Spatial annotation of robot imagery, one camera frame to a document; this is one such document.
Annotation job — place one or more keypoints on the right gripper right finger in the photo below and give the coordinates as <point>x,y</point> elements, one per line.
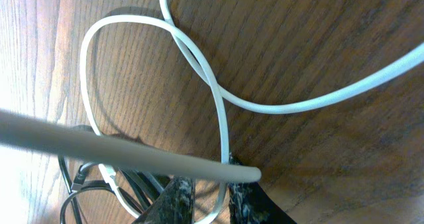
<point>249,203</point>

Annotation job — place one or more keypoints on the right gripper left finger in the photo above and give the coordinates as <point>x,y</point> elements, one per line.
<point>175,205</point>

